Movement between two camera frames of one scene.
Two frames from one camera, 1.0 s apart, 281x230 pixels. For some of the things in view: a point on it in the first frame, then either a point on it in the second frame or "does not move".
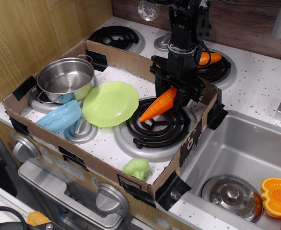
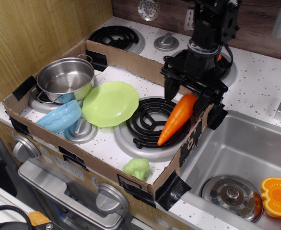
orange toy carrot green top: x=163 y=102 to x=181 y=114
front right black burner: x=162 y=138 does not move
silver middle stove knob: x=80 y=132 does not move
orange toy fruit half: x=278 y=199 does not move
